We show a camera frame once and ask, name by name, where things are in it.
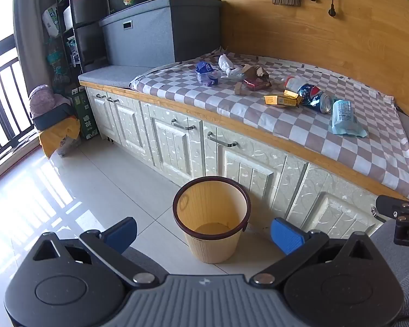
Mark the clear plastic wrapper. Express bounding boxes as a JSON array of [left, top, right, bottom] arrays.
[[222, 67, 246, 79]]

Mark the grey storage box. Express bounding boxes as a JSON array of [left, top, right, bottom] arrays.
[[99, 0, 223, 68]]

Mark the white tissue pack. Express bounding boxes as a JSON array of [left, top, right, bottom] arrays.
[[42, 7, 60, 36]]

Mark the brown paper bag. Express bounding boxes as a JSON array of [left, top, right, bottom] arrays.
[[241, 64, 270, 80]]

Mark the checkered bed mattress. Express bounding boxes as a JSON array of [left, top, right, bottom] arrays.
[[129, 49, 409, 203]]

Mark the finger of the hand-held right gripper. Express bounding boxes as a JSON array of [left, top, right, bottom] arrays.
[[371, 195, 409, 220]]

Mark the black balcony railing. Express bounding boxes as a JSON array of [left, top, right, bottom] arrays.
[[0, 51, 35, 174]]

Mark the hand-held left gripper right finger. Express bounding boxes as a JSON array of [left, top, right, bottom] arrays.
[[250, 217, 384, 286]]

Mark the white plastic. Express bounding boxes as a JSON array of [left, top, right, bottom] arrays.
[[218, 54, 233, 72]]

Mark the teal printed plastic bag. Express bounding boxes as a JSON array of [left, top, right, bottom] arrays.
[[47, 39, 70, 75]]

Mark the crushed blue soda can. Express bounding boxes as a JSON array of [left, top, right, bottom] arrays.
[[297, 83, 335, 114]]

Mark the white bottle with red cap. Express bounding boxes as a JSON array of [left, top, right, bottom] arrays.
[[284, 75, 309, 94]]

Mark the blue wrapper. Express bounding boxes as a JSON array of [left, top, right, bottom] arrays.
[[195, 61, 219, 86]]

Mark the grey curtain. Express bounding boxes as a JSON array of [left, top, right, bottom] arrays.
[[13, 0, 60, 99]]

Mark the dark blue bin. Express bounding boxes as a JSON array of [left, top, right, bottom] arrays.
[[32, 104, 77, 131]]

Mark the red snack packet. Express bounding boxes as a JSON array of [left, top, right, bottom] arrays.
[[243, 77, 272, 91]]

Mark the light blue packet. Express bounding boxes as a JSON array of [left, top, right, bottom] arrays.
[[331, 99, 368, 138]]

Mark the yellow cloth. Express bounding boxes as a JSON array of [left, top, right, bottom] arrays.
[[39, 119, 81, 159]]

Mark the beige wastebasket with dark rim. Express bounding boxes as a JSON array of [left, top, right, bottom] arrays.
[[172, 176, 252, 264]]

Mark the green printed box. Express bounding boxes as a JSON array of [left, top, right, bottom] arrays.
[[71, 90, 99, 140]]

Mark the pink bag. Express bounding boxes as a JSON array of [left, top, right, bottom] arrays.
[[29, 84, 72, 118]]

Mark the black drawer tower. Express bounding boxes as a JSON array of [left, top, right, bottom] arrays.
[[68, 0, 108, 72]]

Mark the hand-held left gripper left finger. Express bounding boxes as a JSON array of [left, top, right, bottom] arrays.
[[32, 217, 157, 287]]

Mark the cream cabinet with wooden top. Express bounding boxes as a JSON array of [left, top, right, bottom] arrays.
[[79, 80, 409, 242]]

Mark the grey cloth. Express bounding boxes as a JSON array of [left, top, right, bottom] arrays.
[[370, 218, 409, 327]]

